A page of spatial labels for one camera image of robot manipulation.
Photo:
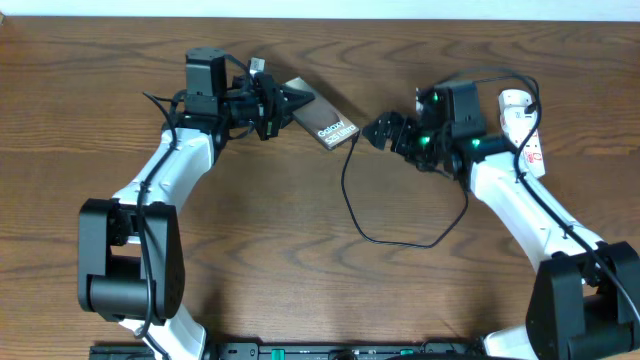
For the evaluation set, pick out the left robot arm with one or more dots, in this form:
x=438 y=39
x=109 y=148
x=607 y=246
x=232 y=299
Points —
x=130 y=259

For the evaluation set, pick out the white USB charger plug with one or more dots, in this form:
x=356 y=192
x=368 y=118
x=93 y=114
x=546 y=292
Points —
x=516 y=118

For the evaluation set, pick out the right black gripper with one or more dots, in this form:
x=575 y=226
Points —
x=406 y=125

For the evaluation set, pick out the white power strip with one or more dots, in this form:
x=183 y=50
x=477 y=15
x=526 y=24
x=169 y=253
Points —
x=532 y=153

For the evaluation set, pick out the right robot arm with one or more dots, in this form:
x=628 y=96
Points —
x=585 y=299

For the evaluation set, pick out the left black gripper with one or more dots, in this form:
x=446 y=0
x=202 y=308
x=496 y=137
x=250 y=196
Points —
x=269 y=106

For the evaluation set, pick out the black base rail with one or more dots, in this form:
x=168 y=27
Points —
x=433 y=349

